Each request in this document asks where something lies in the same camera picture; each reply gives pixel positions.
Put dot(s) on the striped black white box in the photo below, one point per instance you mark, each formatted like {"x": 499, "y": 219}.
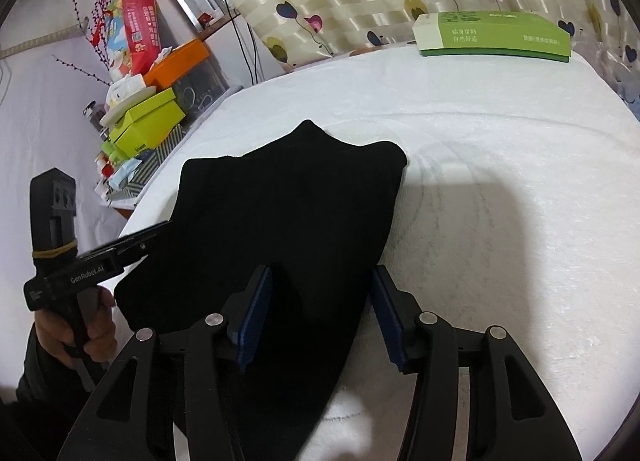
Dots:
{"x": 132, "y": 176}

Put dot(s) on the red berry branches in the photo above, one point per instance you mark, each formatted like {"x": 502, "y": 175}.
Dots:
{"x": 93, "y": 28}

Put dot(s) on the lime green shoe box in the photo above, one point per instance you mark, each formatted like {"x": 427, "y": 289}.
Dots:
{"x": 147, "y": 124}

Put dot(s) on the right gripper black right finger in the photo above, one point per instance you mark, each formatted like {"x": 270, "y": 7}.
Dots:
{"x": 512, "y": 414}

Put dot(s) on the person left hand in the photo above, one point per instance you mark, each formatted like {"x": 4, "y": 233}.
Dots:
{"x": 54, "y": 333}

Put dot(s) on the green and white flat box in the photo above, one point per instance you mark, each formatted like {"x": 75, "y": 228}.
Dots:
{"x": 489, "y": 32}

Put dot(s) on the red colourful gift box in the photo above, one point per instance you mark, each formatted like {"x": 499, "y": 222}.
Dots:
{"x": 132, "y": 37}

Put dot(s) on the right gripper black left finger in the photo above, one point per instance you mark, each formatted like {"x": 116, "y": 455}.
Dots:
{"x": 130, "y": 414}

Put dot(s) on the orange box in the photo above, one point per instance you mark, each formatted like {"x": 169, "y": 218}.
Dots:
{"x": 176, "y": 64}

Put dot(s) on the black pants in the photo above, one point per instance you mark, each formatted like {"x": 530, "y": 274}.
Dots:
{"x": 317, "y": 213}

